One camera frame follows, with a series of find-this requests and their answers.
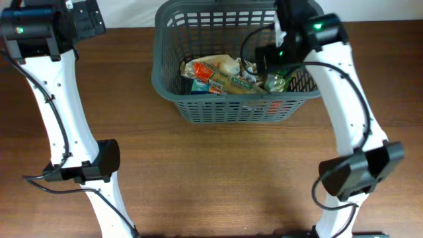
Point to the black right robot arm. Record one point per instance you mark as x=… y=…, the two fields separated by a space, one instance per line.
x=307 y=37

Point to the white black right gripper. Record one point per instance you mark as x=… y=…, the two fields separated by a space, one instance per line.
x=273 y=63

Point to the beige food bag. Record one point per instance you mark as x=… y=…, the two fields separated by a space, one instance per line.
x=223 y=62

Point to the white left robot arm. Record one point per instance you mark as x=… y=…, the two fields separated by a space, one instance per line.
x=40 y=42

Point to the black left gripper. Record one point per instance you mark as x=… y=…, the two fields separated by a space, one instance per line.
x=90 y=12

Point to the brown clear snack bag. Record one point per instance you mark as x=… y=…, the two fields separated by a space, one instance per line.
x=249 y=72

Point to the green lid spice jar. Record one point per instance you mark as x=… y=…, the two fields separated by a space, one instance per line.
x=277 y=82

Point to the red spaghetti packet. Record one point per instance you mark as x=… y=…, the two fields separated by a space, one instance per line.
x=226 y=83

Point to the blue tissue multipack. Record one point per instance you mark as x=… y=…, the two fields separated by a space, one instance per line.
x=199 y=88

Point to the grey plastic slotted basket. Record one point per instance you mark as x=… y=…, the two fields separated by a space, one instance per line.
x=186 y=30

